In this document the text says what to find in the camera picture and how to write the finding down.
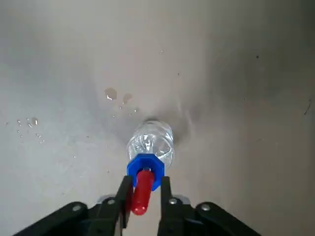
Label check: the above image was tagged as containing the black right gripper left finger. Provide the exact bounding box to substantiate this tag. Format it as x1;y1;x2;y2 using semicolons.
14;175;135;236

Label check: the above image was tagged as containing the clear bottle with blue cap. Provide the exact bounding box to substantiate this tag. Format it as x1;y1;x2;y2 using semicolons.
126;119;176;193

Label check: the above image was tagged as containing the glass dropper with red bulb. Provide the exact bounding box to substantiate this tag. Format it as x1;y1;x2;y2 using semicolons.
131;170;156;216

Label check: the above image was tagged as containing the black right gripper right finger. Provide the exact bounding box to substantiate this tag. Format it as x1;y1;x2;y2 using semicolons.
157;175;262;236

